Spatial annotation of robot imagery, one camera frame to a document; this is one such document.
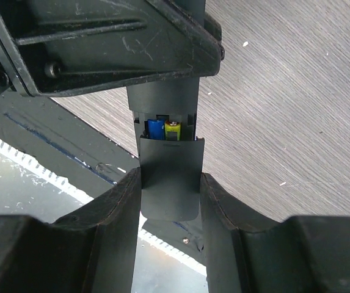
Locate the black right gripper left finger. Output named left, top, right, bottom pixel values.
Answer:
left=0, top=168, right=141, bottom=292

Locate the blue battery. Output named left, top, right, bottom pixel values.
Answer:
left=147, top=119, right=165, bottom=140

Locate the black battery cover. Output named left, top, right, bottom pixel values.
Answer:
left=139, top=138, right=205, bottom=222

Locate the black remote control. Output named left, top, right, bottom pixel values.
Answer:
left=126, top=78, right=200, bottom=155

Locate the white cable duct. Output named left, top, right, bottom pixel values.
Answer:
left=0, top=126, right=208, bottom=277

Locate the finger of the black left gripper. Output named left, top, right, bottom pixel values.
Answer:
left=0, top=1, right=223, bottom=97

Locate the green battery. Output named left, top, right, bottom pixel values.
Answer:
left=164, top=120, right=181, bottom=141

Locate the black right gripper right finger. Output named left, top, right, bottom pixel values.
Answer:
left=200, top=173, right=350, bottom=292

